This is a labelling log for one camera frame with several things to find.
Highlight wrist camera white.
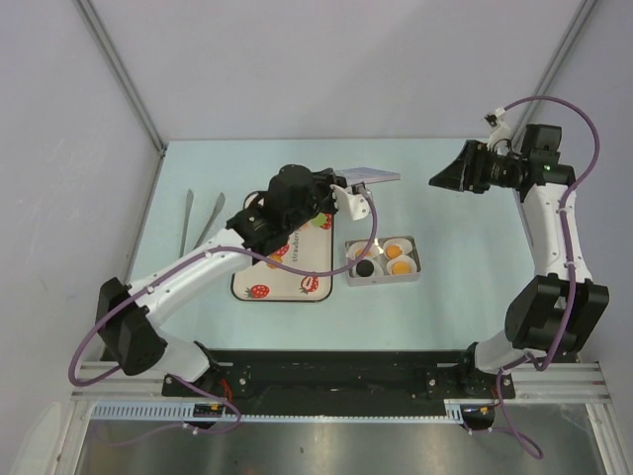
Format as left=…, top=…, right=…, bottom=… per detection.
left=330, top=185, right=371, bottom=221
left=484, top=107, right=511, bottom=150

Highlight metal serving tongs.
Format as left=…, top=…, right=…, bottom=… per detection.
left=178, top=189, right=226, bottom=257

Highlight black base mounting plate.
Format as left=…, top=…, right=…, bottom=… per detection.
left=161, top=346, right=515, bottom=430

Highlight white paper cup back left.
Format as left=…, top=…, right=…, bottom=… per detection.
left=346, top=240, right=382, bottom=260

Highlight white paper cup front left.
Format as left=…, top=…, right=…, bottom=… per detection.
left=352, top=258, right=384, bottom=278

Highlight black round cookie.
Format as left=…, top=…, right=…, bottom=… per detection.
left=355, top=259, right=375, bottom=278

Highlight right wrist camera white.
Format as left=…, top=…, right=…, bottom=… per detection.
left=484, top=107, right=511, bottom=150

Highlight white paper cup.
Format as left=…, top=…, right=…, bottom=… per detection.
left=352, top=258, right=384, bottom=278
left=346, top=240, right=382, bottom=260
left=387, top=255, right=417, bottom=276
left=383, top=237, right=413, bottom=260

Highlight white paper cup back right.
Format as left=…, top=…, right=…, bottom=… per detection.
left=383, top=237, right=413, bottom=260

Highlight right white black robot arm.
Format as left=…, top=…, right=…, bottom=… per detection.
left=429, top=124, right=609, bottom=397

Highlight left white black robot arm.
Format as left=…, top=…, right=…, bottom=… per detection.
left=96, top=164, right=368, bottom=396

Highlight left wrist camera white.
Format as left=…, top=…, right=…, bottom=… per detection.
left=330, top=185, right=371, bottom=221

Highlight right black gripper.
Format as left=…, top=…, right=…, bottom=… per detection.
left=428, top=141, right=524, bottom=195

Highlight silver tin box base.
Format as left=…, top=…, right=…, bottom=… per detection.
left=345, top=236, right=422, bottom=287

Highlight left aluminium frame post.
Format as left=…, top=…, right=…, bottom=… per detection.
left=72, top=0, right=167, bottom=158

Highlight white slotted cable duct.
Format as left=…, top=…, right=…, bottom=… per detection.
left=91, top=401, right=466, bottom=425

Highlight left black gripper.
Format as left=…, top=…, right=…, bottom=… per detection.
left=285, top=169, right=349, bottom=234

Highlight silver tin lid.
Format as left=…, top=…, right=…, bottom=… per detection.
left=335, top=167, right=401, bottom=186

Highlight white paper cup front right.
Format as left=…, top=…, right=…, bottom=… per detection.
left=387, top=255, right=417, bottom=276

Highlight orange flower cookie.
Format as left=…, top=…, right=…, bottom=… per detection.
left=386, top=244, right=403, bottom=259

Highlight strawberry pattern white tray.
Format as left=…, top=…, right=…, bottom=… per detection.
left=230, top=214, right=333, bottom=303

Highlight aluminium frame post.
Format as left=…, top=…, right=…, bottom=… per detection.
left=72, top=0, right=167, bottom=158
left=511, top=0, right=599, bottom=145

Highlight right aluminium frame post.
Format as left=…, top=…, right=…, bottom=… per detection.
left=511, top=0, right=599, bottom=145

